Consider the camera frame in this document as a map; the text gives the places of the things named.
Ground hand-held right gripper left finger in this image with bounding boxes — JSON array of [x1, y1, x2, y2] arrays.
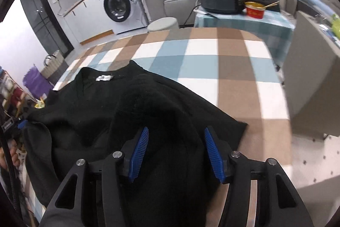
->
[[46, 126, 150, 227]]

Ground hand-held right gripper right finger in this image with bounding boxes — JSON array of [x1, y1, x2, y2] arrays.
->
[[203, 126, 305, 227]]

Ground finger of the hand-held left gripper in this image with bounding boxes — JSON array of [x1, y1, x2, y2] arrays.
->
[[16, 114, 31, 130]]

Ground black knit sweater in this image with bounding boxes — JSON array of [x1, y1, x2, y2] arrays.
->
[[23, 60, 247, 227]]

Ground person's left hand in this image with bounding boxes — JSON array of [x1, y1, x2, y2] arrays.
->
[[0, 142, 21, 172]]

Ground shelf with colourful boxes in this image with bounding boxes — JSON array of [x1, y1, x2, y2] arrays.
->
[[0, 66, 35, 121]]

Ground purple bag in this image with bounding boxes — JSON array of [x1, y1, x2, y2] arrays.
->
[[23, 65, 54, 100]]

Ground woven basket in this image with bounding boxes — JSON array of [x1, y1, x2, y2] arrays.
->
[[40, 50, 71, 84]]

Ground checked blanket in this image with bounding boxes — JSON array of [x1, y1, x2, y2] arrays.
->
[[16, 27, 293, 227]]

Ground white quilted pad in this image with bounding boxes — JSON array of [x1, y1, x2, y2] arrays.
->
[[289, 134, 340, 190]]

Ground dark glass door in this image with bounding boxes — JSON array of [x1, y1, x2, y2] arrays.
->
[[19, 0, 74, 57]]

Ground white base cabinets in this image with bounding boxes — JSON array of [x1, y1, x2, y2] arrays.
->
[[62, 0, 115, 44]]

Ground grey bench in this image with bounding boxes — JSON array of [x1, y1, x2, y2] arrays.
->
[[283, 10, 340, 138]]

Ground round white stool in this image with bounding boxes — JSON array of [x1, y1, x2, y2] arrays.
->
[[147, 17, 179, 32]]

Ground small table with teal cloth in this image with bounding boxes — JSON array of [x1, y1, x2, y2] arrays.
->
[[193, 7, 295, 65]]

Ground red bowl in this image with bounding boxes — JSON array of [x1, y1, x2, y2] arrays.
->
[[244, 1, 266, 19]]

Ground white washing machine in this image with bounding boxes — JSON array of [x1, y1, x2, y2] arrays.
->
[[94, 0, 148, 35]]

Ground grey sofa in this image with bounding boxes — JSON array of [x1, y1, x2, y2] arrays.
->
[[142, 0, 282, 28]]

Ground wooden chopsticks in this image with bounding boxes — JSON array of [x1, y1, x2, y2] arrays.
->
[[260, 1, 280, 9]]

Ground large green frog toy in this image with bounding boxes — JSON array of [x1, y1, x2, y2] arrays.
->
[[331, 14, 340, 36]]

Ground light blue pillow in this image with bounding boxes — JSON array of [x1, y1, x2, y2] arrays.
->
[[299, 0, 332, 15]]

